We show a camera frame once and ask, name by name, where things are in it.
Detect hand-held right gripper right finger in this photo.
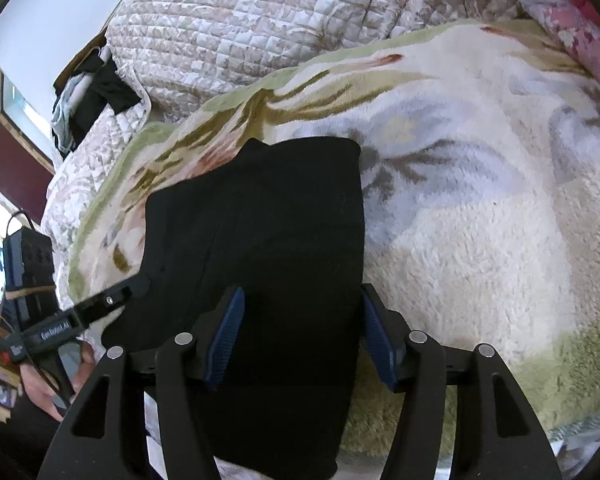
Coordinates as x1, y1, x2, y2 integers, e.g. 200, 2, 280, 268
361, 284, 565, 480

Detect person's left hand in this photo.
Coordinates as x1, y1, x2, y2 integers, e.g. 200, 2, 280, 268
22, 342, 97, 422

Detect pink floral quilt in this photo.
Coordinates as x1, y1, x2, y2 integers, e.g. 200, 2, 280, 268
495, 0, 600, 111

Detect black pants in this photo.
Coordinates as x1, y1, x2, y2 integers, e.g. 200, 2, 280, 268
100, 136, 366, 480

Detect black cable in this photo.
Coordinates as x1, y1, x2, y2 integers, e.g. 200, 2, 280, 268
0, 209, 37, 242

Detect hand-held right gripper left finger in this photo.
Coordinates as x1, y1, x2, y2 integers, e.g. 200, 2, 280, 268
36, 286, 246, 480

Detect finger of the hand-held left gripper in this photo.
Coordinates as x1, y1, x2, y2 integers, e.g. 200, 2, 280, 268
75, 272, 153, 329

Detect dark red panel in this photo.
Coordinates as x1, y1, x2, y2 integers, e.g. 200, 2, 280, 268
0, 115, 56, 226

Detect floral fleece blanket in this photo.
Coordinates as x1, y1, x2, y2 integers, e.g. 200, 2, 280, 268
67, 17, 600, 461

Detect pile of dark clothes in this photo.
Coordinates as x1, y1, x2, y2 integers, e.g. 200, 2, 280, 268
50, 52, 141, 153

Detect beige quilted bedspread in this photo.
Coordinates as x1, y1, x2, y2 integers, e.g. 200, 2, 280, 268
40, 0, 600, 480

